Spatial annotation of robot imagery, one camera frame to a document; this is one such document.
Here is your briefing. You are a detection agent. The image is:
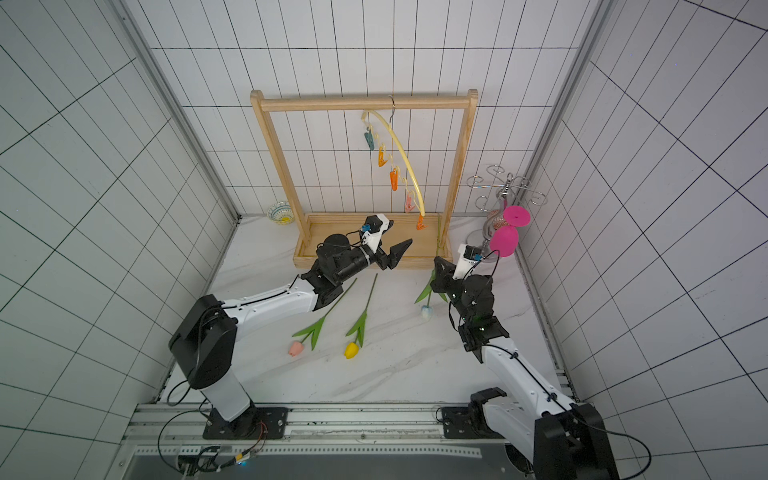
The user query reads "patterned small bowl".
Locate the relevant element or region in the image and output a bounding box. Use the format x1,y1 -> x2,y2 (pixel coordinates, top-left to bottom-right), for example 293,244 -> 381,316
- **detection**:
267,201 -> 295,225

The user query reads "white tulip flower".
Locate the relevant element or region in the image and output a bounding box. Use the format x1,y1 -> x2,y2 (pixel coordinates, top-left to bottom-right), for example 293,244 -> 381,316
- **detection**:
414,270 -> 436,320

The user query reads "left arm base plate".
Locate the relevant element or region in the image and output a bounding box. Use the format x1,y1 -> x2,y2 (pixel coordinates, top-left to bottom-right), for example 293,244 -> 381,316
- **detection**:
203,405 -> 289,441

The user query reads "left base cable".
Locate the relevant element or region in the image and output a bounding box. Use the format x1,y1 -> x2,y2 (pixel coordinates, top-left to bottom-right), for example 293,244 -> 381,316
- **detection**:
157,380 -> 268,478

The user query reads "orange clothespin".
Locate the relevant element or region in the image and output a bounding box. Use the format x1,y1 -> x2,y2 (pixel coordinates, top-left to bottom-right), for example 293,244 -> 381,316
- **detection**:
377,147 -> 388,167
389,168 -> 399,192

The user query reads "pink clothespin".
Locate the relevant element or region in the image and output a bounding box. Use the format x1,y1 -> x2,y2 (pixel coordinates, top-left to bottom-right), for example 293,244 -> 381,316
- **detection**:
405,192 -> 416,213

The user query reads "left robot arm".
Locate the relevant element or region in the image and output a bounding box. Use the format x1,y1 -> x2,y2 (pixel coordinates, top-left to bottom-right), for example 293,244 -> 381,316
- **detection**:
168,231 -> 413,423

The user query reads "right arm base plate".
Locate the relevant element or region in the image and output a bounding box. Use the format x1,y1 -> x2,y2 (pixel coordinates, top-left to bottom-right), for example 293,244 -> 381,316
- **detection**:
435,387 -> 533,443

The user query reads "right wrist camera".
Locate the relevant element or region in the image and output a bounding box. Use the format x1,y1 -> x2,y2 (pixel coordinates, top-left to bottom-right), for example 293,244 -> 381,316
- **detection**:
453,243 -> 483,280

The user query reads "pink tulip flower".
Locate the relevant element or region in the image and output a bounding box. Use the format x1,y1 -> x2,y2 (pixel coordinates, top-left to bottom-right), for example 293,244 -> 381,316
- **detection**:
288,303 -> 361,359

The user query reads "silver wire glass rack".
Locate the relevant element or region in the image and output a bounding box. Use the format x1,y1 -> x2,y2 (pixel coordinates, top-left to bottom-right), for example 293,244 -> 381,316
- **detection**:
465,164 -> 547,256

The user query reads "teal clothespin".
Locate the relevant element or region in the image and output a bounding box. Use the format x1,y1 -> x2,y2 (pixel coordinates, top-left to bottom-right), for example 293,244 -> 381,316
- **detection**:
364,130 -> 376,151

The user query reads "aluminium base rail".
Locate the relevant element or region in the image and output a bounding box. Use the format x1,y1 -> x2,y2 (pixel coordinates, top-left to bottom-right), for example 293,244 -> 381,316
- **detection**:
107,403 -> 537,479

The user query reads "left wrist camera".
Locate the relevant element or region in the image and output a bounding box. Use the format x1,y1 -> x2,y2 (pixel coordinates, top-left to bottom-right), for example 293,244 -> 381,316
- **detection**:
360,214 -> 394,253

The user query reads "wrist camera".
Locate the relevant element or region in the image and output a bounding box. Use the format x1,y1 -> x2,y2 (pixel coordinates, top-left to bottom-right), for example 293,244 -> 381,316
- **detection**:
360,214 -> 394,253
453,243 -> 483,280

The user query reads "red patterned cup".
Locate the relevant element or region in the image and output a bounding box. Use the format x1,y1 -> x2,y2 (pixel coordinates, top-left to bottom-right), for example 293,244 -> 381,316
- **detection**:
483,209 -> 508,238

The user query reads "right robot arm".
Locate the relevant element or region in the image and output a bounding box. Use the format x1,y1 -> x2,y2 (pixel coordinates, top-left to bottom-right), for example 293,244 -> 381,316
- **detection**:
431,257 -> 619,479

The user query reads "wooden hanger rack frame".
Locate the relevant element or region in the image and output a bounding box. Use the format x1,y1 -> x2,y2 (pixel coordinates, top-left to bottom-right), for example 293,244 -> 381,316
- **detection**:
250,89 -> 479,269

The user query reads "yellow wavy clothes hanger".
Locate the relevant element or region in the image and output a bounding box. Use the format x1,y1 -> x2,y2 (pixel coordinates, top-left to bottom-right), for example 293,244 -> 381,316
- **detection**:
360,97 -> 426,222

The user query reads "yellow tulip flower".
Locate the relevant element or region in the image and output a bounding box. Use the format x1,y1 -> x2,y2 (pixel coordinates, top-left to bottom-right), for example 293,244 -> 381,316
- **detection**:
344,275 -> 378,359

